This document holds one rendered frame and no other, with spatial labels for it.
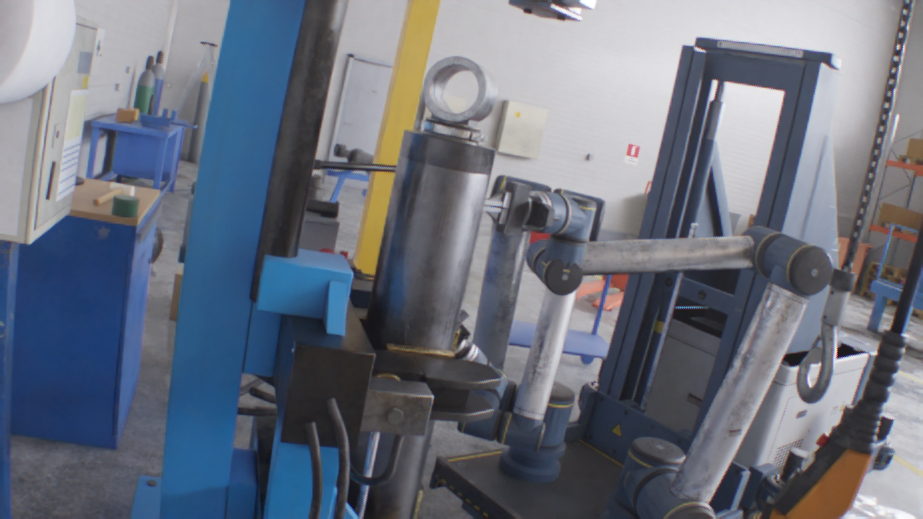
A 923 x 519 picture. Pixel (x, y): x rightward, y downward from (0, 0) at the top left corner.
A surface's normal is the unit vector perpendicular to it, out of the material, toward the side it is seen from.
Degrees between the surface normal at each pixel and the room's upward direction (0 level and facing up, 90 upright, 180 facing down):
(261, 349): 90
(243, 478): 0
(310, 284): 90
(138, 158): 90
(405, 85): 90
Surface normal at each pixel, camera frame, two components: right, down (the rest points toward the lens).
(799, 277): -0.02, 0.23
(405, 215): -0.56, 0.03
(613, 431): -0.77, -0.06
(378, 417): 0.26, 0.22
